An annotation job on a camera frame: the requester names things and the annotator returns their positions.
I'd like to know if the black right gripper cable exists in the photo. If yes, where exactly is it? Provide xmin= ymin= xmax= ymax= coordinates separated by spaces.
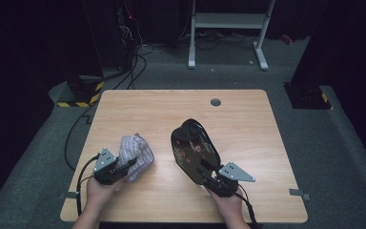
xmin=234 ymin=184 xmax=263 ymax=229

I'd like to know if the person's left hand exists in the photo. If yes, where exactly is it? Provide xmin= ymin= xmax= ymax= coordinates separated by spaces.
xmin=85 ymin=176 xmax=124 ymax=213

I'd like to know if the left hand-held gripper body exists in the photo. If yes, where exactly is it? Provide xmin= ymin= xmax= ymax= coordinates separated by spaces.
xmin=92 ymin=147 xmax=130 ymax=186

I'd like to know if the black floor cable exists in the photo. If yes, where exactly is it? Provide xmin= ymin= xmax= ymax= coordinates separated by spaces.
xmin=64 ymin=53 xmax=148 ymax=173

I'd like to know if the grey tape piece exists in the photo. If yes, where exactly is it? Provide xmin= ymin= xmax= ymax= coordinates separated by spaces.
xmin=289 ymin=188 xmax=312 ymax=201

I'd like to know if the white metal stand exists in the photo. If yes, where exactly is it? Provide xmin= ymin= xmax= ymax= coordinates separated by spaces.
xmin=188 ymin=0 xmax=276 ymax=72

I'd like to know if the black base with yellow mark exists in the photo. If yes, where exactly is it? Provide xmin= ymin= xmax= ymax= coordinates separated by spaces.
xmin=283 ymin=81 xmax=334 ymax=111

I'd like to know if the small red object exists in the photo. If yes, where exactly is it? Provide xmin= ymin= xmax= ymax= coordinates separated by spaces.
xmin=280 ymin=33 xmax=295 ymax=46

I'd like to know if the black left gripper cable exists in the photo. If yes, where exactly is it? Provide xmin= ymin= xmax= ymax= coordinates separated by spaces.
xmin=75 ymin=153 xmax=101 ymax=218

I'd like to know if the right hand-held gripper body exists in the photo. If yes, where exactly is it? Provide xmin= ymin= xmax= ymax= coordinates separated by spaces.
xmin=203 ymin=161 xmax=256 ymax=198

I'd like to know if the purple striped cloth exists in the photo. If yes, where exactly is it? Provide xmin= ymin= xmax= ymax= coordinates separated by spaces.
xmin=115 ymin=133 xmax=155 ymax=184

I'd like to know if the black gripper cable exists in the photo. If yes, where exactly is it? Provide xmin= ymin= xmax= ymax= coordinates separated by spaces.
xmin=75 ymin=153 xmax=101 ymax=218
xmin=234 ymin=184 xmax=263 ymax=229

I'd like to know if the black oval floral tray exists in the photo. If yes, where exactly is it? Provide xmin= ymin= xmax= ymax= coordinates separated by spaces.
xmin=170 ymin=118 xmax=222 ymax=186

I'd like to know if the black yellow striped base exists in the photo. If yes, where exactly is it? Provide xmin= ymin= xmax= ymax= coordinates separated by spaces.
xmin=56 ymin=74 xmax=105 ymax=109

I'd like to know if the person's right hand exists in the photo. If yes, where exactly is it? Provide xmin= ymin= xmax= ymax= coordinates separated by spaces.
xmin=204 ymin=187 xmax=246 ymax=221

